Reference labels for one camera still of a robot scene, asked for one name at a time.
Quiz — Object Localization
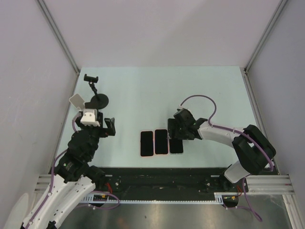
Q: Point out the grey case phone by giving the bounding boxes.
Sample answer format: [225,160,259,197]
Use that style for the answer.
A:
[169,139,183,155]

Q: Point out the pink case phone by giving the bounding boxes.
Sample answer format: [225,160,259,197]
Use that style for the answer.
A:
[154,129,169,155]
[140,131,154,157]

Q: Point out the black round-base phone stand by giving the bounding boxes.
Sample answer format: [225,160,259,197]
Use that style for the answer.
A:
[84,74,109,110]

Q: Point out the white phone stand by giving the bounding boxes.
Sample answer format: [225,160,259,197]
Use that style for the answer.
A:
[69,94,85,111]

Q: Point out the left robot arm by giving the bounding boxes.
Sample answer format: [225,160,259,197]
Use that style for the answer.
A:
[21,109,116,229]

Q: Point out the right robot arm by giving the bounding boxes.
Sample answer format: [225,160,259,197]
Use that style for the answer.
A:
[167,108,276,191]

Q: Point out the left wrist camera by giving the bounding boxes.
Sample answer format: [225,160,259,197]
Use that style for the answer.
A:
[80,109,100,127]

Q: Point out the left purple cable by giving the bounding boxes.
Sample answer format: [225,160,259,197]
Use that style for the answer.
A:
[26,114,121,227]

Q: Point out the purple cable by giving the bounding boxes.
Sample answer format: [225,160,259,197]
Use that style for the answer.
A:
[26,114,121,227]
[180,94,275,221]

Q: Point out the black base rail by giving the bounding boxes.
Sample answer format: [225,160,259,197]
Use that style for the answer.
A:
[89,167,248,200]

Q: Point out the white cable duct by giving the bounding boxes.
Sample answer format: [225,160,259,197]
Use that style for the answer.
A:
[80,192,224,205]

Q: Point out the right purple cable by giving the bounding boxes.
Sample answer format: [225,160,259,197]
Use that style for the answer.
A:
[180,94,275,221]

